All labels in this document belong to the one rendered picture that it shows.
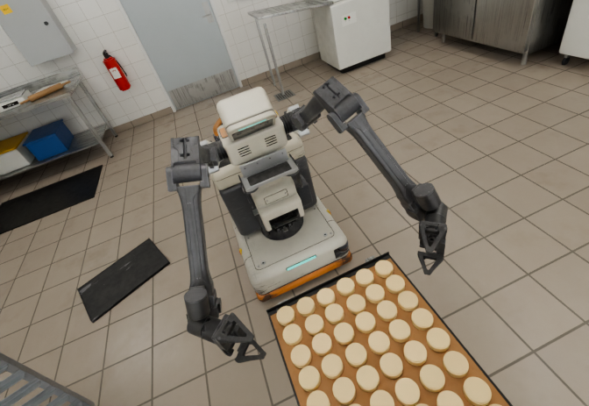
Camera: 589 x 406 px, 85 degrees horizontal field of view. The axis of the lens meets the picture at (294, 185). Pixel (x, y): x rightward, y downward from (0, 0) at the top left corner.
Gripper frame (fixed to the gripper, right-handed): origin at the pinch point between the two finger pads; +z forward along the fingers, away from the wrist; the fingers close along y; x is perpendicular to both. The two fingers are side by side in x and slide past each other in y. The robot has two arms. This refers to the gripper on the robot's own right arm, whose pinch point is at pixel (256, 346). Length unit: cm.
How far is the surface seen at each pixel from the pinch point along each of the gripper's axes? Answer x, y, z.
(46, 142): 139, -62, -400
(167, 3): 326, 25, -307
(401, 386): 4.8, -6.1, 32.5
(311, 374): 0.3, -6.2, 13.0
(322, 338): 9.1, -6.4, 12.6
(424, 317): 21.6, -6.4, 34.9
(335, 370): 3.0, -6.2, 17.9
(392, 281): 29.4, -6.6, 25.6
